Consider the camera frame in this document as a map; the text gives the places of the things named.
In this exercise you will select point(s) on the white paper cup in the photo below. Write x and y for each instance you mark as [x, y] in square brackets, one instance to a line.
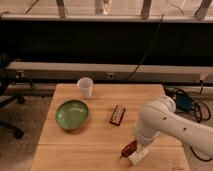
[85, 86]

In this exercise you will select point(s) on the dark red chocolate bar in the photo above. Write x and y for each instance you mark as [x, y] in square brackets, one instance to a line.
[117, 115]

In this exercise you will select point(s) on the blue power adapter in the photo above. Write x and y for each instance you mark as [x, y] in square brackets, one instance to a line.
[183, 102]

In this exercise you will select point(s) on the green bowl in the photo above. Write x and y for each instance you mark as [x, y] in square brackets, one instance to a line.
[71, 114]

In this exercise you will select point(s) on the red chili pepper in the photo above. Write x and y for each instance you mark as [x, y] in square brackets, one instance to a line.
[129, 149]

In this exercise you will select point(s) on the white sponge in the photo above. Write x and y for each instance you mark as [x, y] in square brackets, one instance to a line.
[138, 155]

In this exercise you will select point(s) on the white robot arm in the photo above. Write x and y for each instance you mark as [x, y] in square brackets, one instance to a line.
[159, 116]

